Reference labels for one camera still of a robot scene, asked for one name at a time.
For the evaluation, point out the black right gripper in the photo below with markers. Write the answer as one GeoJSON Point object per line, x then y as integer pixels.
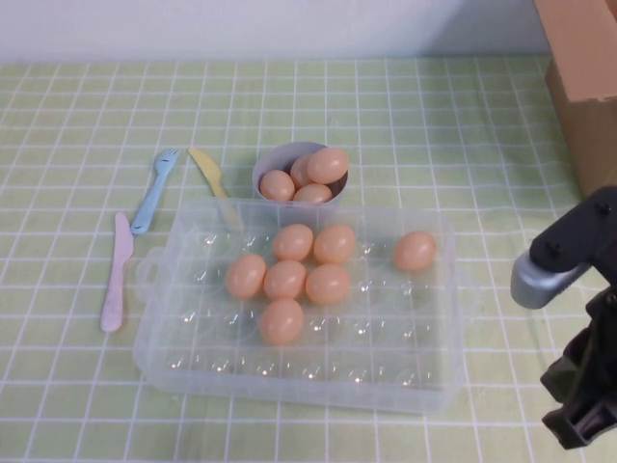
{"type": "Point", "coordinates": [600, 347]}

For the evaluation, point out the beige egg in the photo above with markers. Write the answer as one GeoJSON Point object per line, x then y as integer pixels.
{"type": "Point", "coordinates": [246, 276]}
{"type": "Point", "coordinates": [285, 280]}
{"type": "Point", "coordinates": [313, 194]}
{"type": "Point", "coordinates": [277, 185]}
{"type": "Point", "coordinates": [414, 250]}
{"type": "Point", "coordinates": [282, 321]}
{"type": "Point", "coordinates": [299, 171]}
{"type": "Point", "coordinates": [334, 243]}
{"type": "Point", "coordinates": [328, 283]}
{"type": "Point", "coordinates": [292, 242]}
{"type": "Point", "coordinates": [328, 165]}

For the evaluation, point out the brown cardboard box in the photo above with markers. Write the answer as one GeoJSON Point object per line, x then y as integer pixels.
{"type": "Point", "coordinates": [583, 72]}

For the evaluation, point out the clear plastic egg box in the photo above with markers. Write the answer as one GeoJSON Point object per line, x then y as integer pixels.
{"type": "Point", "coordinates": [202, 337]}

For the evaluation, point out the grey round bowl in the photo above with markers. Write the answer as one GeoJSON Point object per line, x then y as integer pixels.
{"type": "Point", "coordinates": [272, 161]}

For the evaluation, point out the yellow plastic knife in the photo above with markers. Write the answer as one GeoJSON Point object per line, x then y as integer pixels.
{"type": "Point", "coordinates": [207, 171]}

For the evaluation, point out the blue plastic fork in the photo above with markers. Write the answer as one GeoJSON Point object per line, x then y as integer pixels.
{"type": "Point", "coordinates": [149, 202]}

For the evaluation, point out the pink plastic knife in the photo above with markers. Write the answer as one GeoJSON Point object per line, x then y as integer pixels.
{"type": "Point", "coordinates": [118, 270]}

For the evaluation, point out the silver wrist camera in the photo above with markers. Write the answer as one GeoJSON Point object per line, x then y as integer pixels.
{"type": "Point", "coordinates": [540, 284]}

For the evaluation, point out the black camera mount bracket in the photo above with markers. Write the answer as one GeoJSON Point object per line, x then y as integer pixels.
{"type": "Point", "coordinates": [578, 231]}

